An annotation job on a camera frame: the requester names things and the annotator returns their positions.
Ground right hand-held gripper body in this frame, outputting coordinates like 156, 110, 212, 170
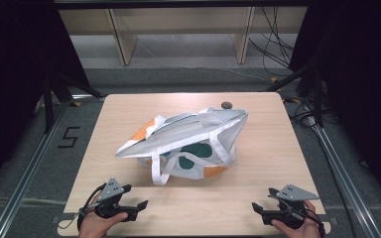
260, 183, 320, 230

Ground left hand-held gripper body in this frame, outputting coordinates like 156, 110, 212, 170
93, 178, 139, 222

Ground white tote bag orange green spots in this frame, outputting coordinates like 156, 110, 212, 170
114, 107, 249, 186

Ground person's left hand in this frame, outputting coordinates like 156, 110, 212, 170
77, 194, 129, 238

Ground person's right hand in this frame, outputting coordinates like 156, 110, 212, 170
270, 199, 322, 238

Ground black metal stand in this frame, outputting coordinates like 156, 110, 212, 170
42, 69, 104, 134
263, 61, 325, 129

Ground black curtain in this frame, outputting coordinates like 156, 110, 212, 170
0, 0, 92, 198
288, 0, 381, 212

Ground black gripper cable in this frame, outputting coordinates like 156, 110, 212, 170
302, 207, 327, 238
58, 183, 108, 232

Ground aluminium floor rail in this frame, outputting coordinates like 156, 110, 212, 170
0, 94, 107, 238
306, 113, 381, 238

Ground thin white floor cable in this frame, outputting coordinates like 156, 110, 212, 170
178, 64, 272, 84

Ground light wooden desk frame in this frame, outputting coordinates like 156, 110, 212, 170
59, 6, 310, 66

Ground bundle of black floor cables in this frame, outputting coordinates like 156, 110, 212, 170
248, 6, 296, 77

